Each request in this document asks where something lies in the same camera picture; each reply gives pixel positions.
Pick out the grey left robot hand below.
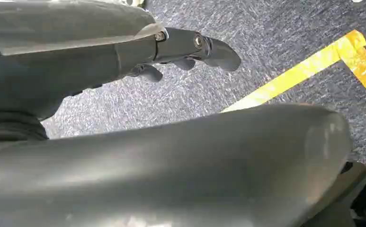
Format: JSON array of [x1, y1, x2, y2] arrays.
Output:
[[0, 0, 353, 227]]

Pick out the ribbed grey left arm sleeve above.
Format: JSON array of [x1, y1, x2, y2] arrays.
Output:
[[0, 110, 49, 142]]

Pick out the long yellow floor tape strip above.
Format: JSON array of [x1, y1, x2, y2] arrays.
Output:
[[221, 29, 366, 114]]

